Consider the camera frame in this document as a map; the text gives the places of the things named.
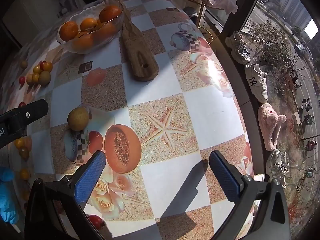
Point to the clear glass bowl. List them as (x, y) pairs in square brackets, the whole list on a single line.
[(75, 47)]

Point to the white cabinet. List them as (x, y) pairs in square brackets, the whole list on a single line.
[(32, 7)]

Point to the wooden cutting board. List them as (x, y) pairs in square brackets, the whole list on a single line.
[(135, 47)]

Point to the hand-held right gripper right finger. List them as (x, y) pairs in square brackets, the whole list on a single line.
[(223, 177)]

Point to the pink fluffy slipper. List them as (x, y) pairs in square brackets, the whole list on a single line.
[(270, 127)]

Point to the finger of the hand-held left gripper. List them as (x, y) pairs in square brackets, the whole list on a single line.
[(30, 112)]

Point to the orange cherry tomato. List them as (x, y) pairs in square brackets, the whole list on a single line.
[(49, 67), (24, 174)]

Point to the small brown round fruit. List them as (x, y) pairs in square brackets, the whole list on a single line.
[(23, 64)]

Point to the person's left hand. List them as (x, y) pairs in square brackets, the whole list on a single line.
[(7, 195)]

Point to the grey and white sneaker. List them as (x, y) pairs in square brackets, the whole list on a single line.
[(238, 47)]

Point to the small green-brown fruit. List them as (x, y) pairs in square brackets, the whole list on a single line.
[(29, 79)]

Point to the yellow cherry tomato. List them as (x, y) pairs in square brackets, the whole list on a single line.
[(36, 78), (37, 69), (19, 143)]

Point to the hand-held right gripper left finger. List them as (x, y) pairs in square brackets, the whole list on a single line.
[(92, 180)]

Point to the orange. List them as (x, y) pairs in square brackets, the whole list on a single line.
[(110, 12), (68, 31), (83, 42), (88, 23)]

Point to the grey slipper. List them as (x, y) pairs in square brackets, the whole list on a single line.
[(191, 13)]

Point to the checkered printed tablecloth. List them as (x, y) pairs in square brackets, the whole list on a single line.
[(160, 100)]

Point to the silver sneaker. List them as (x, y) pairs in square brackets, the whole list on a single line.
[(276, 167)]

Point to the green-yellow round fruit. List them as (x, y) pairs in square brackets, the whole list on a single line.
[(78, 118)]

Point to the red cherry tomato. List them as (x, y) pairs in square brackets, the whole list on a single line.
[(42, 65), (22, 80), (22, 104), (95, 221)]

